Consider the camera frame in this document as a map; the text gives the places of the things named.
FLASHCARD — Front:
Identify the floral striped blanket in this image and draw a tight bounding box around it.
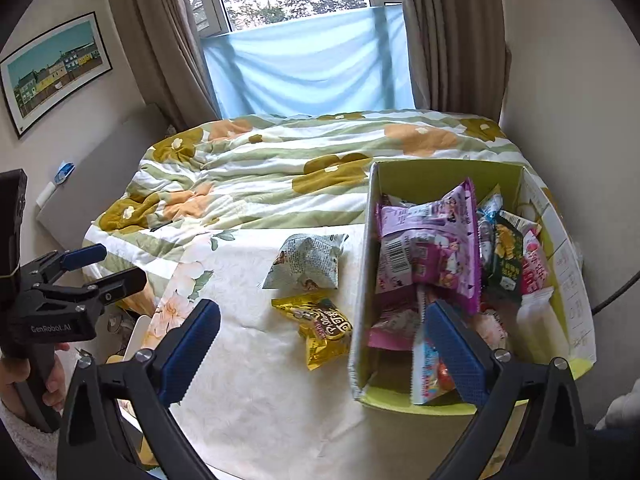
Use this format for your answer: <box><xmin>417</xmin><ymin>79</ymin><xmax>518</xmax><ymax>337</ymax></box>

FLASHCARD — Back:
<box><xmin>82</xmin><ymin>110</ymin><xmax>511</xmax><ymax>281</ymax></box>

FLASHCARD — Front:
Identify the person's left hand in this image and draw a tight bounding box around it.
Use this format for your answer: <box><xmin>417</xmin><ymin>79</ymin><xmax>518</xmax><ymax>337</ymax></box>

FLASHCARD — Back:
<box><xmin>0</xmin><ymin>342</ymin><xmax>68</xmax><ymax>416</ymax></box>

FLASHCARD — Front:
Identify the beige curtain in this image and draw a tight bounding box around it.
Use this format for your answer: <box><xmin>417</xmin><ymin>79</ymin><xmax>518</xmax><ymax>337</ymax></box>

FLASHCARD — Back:
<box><xmin>395</xmin><ymin>0</ymin><xmax>513</xmax><ymax>123</ymax></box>
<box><xmin>125</xmin><ymin>0</ymin><xmax>221</xmax><ymax>133</ymax></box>

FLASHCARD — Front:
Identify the light blue window cloth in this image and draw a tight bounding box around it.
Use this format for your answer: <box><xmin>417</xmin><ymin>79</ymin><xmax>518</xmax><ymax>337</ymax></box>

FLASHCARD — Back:
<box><xmin>200</xmin><ymin>4</ymin><xmax>416</xmax><ymax>121</ymax></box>

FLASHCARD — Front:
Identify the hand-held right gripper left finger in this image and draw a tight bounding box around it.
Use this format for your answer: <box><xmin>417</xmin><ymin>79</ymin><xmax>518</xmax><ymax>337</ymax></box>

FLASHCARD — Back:
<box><xmin>56</xmin><ymin>299</ymin><xmax>222</xmax><ymax>480</ymax></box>

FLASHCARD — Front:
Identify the cream floral tablecloth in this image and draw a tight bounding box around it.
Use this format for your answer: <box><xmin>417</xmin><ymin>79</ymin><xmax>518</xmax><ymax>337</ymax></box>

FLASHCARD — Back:
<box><xmin>142</xmin><ymin>222</ymin><xmax>531</xmax><ymax>480</ymax></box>

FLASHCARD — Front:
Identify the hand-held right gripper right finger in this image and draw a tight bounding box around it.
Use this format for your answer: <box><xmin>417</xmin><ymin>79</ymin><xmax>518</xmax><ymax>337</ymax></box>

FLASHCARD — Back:
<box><xmin>422</xmin><ymin>300</ymin><xmax>593</xmax><ymax>480</ymax></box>

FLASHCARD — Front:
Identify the yellow snack packet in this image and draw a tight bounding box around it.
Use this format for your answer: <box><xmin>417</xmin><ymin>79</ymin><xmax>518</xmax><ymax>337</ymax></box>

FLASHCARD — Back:
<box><xmin>271</xmin><ymin>296</ymin><xmax>353</xmax><ymax>372</ymax></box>

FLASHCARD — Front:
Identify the green cardboard box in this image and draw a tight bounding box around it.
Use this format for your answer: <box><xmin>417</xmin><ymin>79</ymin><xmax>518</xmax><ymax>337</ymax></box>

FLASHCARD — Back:
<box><xmin>347</xmin><ymin>160</ymin><xmax>598</xmax><ymax>416</ymax></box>

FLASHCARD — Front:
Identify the pile of assorted snack packets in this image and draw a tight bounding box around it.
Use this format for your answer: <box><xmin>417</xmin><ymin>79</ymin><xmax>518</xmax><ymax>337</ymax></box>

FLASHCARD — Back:
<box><xmin>367</xmin><ymin>177</ymin><xmax>556</xmax><ymax>406</ymax></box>

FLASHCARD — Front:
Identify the grey headboard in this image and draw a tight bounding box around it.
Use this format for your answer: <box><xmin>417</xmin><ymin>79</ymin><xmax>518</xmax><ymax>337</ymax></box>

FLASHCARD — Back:
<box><xmin>35</xmin><ymin>104</ymin><xmax>173</xmax><ymax>256</ymax></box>

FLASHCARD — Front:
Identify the grey and white snack packet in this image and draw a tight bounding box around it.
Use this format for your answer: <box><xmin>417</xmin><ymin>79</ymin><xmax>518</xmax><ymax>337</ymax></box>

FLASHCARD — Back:
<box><xmin>262</xmin><ymin>233</ymin><xmax>350</xmax><ymax>291</ymax></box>

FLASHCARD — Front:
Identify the person's white fuzzy clothing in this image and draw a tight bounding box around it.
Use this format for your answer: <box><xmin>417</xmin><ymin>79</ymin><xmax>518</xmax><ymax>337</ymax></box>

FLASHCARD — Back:
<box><xmin>595</xmin><ymin>377</ymin><xmax>640</xmax><ymax>431</ymax></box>

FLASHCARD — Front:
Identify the person's left forearm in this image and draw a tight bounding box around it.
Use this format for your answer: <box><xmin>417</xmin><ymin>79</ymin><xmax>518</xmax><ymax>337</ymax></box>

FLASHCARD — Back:
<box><xmin>0</xmin><ymin>400</ymin><xmax>66</xmax><ymax>480</ymax></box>

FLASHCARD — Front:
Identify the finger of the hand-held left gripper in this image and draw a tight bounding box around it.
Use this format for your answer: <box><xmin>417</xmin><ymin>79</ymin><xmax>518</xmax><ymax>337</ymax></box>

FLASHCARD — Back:
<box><xmin>30</xmin><ymin>243</ymin><xmax>107</xmax><ymax>286</ymax></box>
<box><xmin>50</xmin><ymin>266</ymin><xmax>147</xmax><ymax>311</ymax></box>

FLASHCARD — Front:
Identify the black cable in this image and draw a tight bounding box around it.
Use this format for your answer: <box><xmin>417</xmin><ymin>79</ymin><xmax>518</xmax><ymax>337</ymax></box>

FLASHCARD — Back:
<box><xmin>592</xmin><ymin>255</ymin><xmax>640</xmax><ymax>316</ymax></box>

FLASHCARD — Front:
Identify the cream and orange snack packet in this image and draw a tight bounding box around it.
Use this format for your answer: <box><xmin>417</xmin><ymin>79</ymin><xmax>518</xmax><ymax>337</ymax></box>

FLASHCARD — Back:
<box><xmin>515</xmin><ymin>287</ymin><xmax>556</xmax><ymax>356</ymax></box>

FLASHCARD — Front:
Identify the framed houses picture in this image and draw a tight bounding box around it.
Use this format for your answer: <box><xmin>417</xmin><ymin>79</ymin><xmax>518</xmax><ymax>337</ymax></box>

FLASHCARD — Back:
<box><xmin>0</xmin><ymin>10</ymin><xmax>113</xmax><ymax>140</ymax></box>

